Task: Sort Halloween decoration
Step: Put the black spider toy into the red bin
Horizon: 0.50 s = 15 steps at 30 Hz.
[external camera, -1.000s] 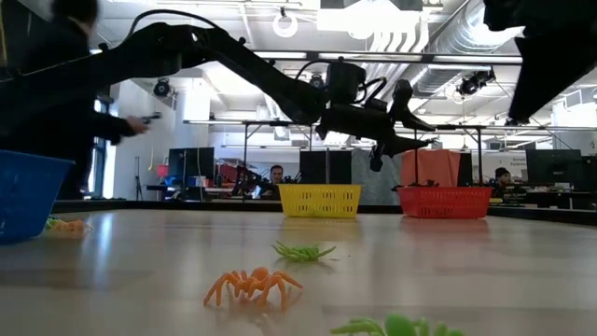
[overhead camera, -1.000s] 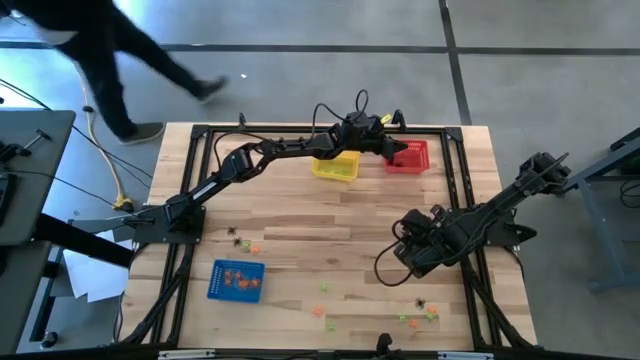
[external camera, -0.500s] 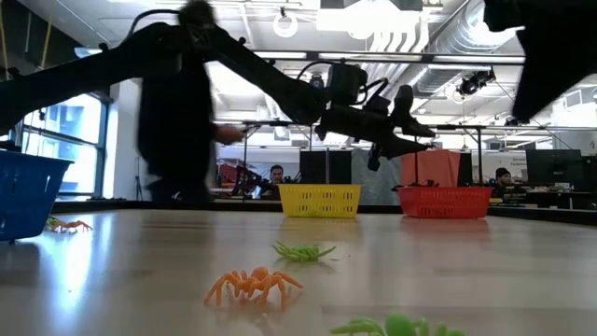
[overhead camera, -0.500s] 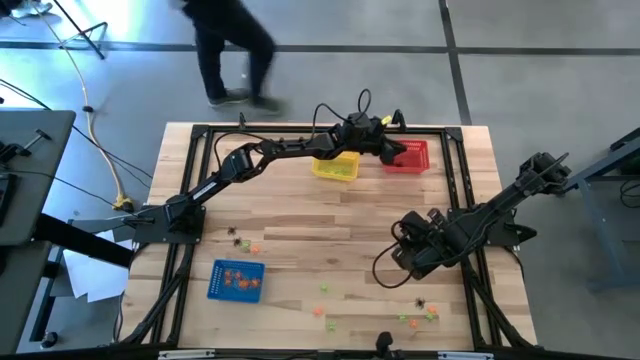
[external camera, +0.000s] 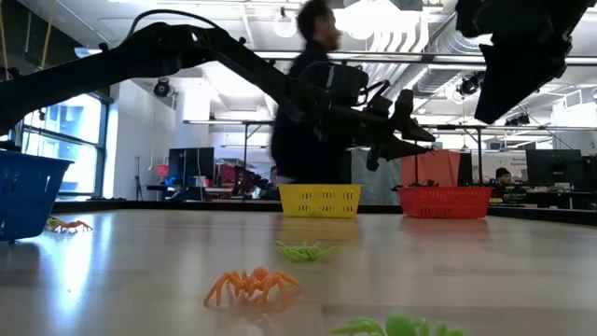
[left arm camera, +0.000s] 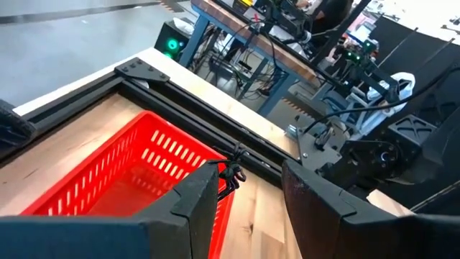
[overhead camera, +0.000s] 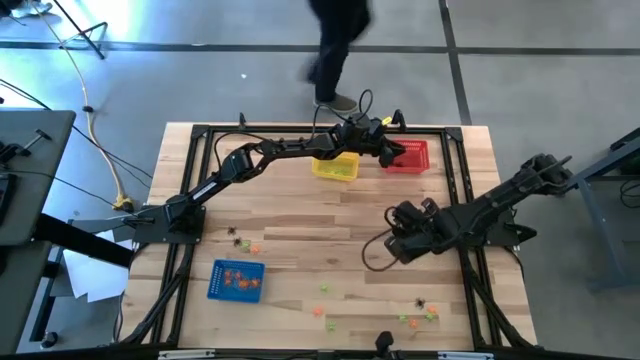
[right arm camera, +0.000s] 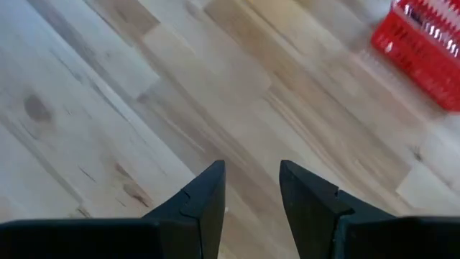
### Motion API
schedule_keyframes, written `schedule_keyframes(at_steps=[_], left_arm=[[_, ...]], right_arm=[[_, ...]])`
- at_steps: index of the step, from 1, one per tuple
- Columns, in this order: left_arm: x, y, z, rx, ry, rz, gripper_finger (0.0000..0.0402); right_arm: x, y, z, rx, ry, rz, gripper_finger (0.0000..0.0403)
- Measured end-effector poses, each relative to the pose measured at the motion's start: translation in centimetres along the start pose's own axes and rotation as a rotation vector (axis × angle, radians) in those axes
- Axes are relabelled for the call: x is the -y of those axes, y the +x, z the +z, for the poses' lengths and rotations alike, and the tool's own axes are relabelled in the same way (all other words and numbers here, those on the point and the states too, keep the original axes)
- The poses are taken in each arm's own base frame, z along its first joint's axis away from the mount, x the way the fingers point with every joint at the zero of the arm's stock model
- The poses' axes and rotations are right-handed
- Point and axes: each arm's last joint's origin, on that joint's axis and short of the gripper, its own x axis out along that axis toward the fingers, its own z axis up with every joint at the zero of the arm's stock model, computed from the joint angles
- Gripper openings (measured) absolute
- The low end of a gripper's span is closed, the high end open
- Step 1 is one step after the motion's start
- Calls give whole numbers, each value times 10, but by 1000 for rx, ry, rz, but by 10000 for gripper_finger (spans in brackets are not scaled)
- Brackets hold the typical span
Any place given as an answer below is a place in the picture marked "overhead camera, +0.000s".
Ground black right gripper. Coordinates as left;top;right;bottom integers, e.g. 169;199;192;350
383;197;446;265

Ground white label strip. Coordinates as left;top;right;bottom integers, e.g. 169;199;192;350
437;351;495;360
157;349;217;360

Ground blue-grey table frame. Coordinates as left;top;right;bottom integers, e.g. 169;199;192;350
549;127;640;294

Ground white paper sheets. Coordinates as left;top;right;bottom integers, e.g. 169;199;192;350
62;229;135;304

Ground black floor cable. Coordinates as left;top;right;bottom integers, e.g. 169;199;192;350
0;77;154;194

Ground black desk beam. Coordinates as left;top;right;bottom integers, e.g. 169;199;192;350
32;213;135;269

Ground blue plastic basket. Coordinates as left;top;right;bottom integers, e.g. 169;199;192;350
206;258;267;305

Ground person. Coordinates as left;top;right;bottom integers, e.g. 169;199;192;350
298;0;375;115

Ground red plastic basket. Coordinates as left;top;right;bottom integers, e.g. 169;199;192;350
384;138;431;175

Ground black tripod stand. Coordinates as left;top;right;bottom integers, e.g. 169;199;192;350
52;0;110;61

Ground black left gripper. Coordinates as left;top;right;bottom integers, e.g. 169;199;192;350
339;113;408;169

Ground small black mount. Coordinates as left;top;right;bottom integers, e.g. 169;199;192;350
374;330;397;359

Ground black desk clamp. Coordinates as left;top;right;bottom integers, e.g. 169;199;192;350
0;128;53;164

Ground dark grey desk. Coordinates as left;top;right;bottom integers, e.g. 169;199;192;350
0;239;54;357

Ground person's shoe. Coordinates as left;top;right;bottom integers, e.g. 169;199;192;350
0;0;54;19

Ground yellow floor cable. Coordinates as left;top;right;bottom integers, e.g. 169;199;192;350
37;0;135;212

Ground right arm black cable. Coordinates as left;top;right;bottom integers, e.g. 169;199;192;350
361;207;404;274

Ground yellow plastic basket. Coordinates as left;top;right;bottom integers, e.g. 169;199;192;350
310;149;362;182

